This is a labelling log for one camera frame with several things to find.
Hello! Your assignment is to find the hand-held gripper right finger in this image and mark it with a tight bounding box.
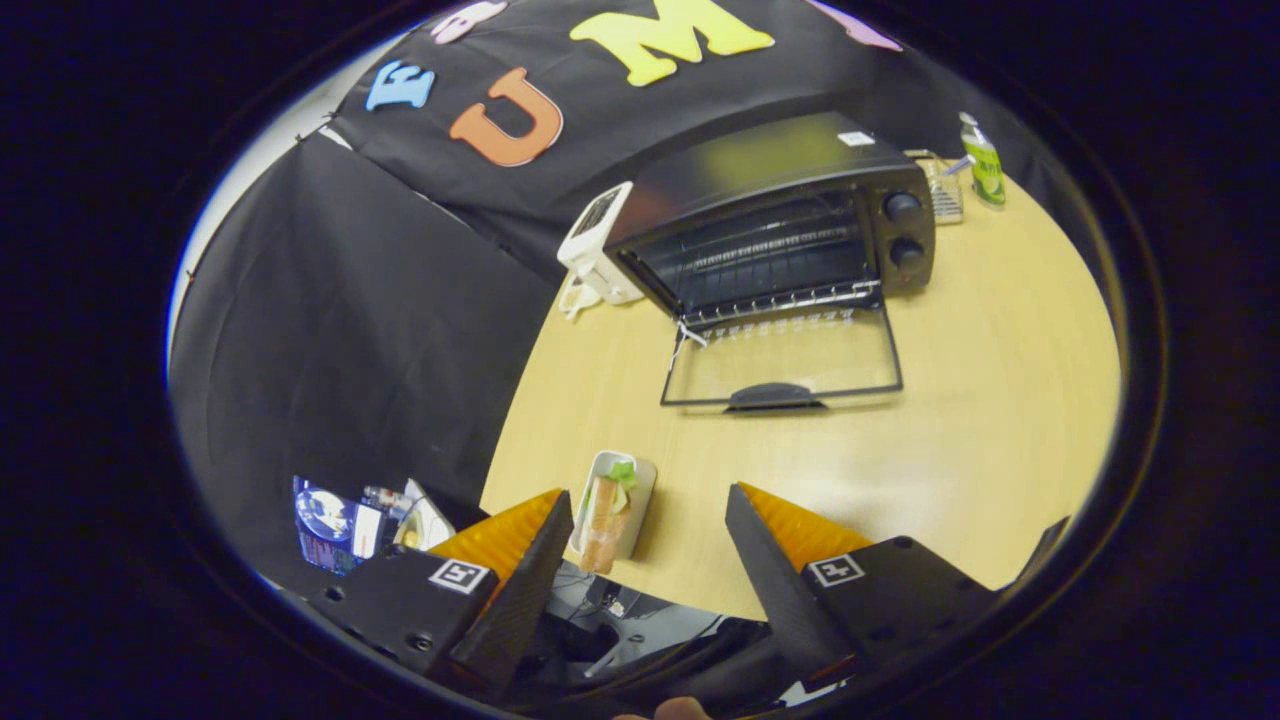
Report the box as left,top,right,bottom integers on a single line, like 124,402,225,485
725,483,1001,691

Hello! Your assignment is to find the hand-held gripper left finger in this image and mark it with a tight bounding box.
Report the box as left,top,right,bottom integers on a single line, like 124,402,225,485
320,488,576,691

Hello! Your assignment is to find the white oblong tray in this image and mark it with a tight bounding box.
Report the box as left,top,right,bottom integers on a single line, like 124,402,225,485
570,450,658,561

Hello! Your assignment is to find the black toaster oven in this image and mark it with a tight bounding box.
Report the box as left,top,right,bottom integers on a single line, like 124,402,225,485
605,110,938,413

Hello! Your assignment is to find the white bread sandwich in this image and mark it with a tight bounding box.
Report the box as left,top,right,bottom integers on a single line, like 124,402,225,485
580,462,638,575

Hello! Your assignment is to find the blue printed packaging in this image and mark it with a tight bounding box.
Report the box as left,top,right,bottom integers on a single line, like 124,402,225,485
293,476,386,576

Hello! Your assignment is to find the white pop-up toaster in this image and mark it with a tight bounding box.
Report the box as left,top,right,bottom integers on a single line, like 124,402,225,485
557,181,646,321

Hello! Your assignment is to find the white plastic bag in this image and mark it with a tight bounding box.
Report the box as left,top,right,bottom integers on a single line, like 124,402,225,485
395,480,458,553

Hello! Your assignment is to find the metal mesh basket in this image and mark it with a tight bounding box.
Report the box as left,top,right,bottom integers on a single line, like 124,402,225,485
905,150,966,225

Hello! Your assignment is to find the clear bottle with green label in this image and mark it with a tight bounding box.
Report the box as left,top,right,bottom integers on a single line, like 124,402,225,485
958,111,1007,209

